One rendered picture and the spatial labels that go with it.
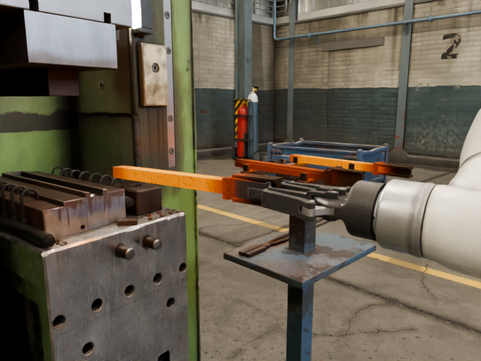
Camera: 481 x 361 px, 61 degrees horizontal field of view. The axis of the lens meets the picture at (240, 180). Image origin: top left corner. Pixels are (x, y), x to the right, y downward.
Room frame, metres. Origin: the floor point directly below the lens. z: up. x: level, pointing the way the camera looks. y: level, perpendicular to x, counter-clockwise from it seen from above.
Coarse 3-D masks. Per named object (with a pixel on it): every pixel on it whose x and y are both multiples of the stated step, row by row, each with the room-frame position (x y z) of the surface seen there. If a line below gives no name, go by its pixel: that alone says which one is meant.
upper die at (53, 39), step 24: (0, 24) 0.87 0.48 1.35; (24, 24) 0.81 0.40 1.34; (48, 24) 0.84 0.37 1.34; (72, 24) 0.88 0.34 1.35; (96, 24) 0.93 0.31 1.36; (0, 48) 0.88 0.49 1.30; (24, 48) 0.81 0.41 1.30; (48, 48) 0.84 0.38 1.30; (72, 48) 0.88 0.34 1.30; (96, 48) 0.92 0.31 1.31
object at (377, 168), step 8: (304, 160) 1.36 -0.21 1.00; (312, 160) 1.34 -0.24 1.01; (320, 160) 1.31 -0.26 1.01; (328, 160) 1.29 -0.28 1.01; (336, 160) 1.27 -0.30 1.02; (344, 160) 1.26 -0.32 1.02; (360, 168) 1.21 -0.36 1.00; (368, 168) 1.19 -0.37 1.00; (376, 168) 1.16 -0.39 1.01; (384, 168) 1.16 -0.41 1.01; (392, 168) 1.15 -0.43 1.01; (400, 168) 1.12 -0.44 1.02; (408, 168) 1.11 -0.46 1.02; (400, 176) 1.12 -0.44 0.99; (408, 176) 1.10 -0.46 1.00
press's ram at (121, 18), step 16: (0, 0) 0.77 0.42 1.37; (16, 0) 0.80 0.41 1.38; (32, 0) 0.84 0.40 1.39; (48, 0) 0.84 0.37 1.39; (64, 0) 0.87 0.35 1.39; (80, 0) 0.90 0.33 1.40; (96, 0) 0.93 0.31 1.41; (112, 0) 0.96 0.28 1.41; (128, 0) 0.99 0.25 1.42; (80, 16) 0.90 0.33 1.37; (96, 16) 0.93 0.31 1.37; (112, 16) 0.96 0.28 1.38; (128, 16) 0.99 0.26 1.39
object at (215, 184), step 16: (128, 176) 0.81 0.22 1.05; (144, 176) 0.78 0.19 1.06; (160, 176) 0.75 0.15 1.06; (176, 176) 0.72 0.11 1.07; (192, 176) 0.70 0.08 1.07; (208, 176) 0.70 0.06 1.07; (240, 176) 0.64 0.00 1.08; (256, 176) 0.63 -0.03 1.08; (272, 176) 0.63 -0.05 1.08; (224, 192) 0.64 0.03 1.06
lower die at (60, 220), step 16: (16, 176) 1.08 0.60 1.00; (48, 176) 1.08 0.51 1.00; (0, 192) 0.98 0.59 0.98; (32, 192) 0.94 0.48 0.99; (48, 192) 0.94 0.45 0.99; (64, 192) 0.94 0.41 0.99; (80, 192) 0.89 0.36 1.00; (112, 192) 0.94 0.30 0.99; (0, 208) 0.93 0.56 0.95; (16, 208) 0.88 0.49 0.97; (32, 208) 0.83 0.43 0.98; (48, 208) 0.82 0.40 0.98; (64, 208) 0.84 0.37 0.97; (80, 208) 0.87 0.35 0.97; (96, 208) 0.90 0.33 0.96; (112, 208) 0.94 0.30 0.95; (32, 224) 0.84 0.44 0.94; (48, 224) 0.81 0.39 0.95; (64, 224) 0.84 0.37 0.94; (80, 224) 0.87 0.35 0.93; (96, 224) 0.90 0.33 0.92
